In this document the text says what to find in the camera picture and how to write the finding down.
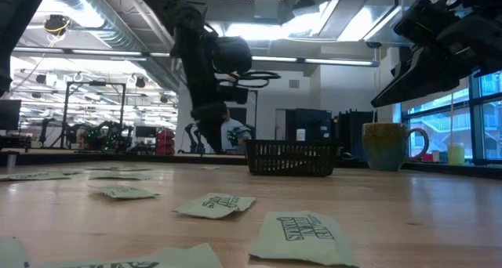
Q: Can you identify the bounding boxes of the black rack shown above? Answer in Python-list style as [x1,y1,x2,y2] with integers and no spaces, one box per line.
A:
[333,110,377,159]

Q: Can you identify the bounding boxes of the grey ceiling box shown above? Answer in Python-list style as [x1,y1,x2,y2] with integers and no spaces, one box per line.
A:
[253,0,280,20]

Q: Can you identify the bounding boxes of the green yellow ceramic mug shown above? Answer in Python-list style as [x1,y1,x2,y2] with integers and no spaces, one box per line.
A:
[361,121,431,172]

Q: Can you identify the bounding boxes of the person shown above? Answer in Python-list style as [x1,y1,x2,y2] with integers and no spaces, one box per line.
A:
[219,109,253,151]

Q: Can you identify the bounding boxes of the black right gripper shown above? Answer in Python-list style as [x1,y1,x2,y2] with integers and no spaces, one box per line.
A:
[370,9,502,108]

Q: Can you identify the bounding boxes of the dark blue cabinet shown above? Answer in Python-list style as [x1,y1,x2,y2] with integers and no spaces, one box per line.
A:
[285,108,333,143]

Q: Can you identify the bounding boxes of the yellow container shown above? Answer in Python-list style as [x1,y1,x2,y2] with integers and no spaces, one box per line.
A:
[448,143,467,166]

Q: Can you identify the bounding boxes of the long ceiling light strip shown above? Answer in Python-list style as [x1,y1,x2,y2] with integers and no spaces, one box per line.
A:
[11,46,380,67]

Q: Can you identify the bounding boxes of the small black monitor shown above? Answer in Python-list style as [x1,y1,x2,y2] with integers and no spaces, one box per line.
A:
[135,125,158,139]

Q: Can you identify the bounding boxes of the round black ceiling device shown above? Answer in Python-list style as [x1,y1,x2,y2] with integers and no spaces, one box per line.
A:
[42,13,71,37]

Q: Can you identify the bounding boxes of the black left camera cable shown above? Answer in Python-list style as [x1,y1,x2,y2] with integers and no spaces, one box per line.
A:
[231,70,282,89]

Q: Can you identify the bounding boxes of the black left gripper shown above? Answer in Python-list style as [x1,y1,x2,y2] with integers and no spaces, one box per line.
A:
[191,85,228,154]

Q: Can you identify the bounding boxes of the red stacked bins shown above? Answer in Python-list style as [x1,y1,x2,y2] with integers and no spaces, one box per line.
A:
[155,129,176,156]

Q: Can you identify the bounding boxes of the large black monitor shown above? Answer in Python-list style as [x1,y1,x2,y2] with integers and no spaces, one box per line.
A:
[0,99,23,131]

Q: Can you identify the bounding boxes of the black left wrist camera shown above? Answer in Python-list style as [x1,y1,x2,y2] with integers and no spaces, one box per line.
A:
[217,85,250,105]

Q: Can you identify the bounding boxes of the black slotted plastic basket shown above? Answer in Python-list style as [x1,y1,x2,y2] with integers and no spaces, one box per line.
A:
[245,139,339,178]

